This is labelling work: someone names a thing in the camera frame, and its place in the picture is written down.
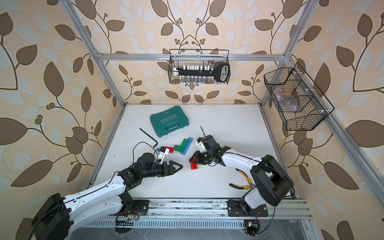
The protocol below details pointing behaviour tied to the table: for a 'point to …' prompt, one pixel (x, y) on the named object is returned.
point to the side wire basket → (301, 106)
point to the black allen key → (149, 137)
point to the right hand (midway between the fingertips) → (191, 162)
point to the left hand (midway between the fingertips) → (178, 169)
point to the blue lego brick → (187, 146)
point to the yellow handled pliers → (251, 186)
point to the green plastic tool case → (169, 120)
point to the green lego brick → (181, 148)
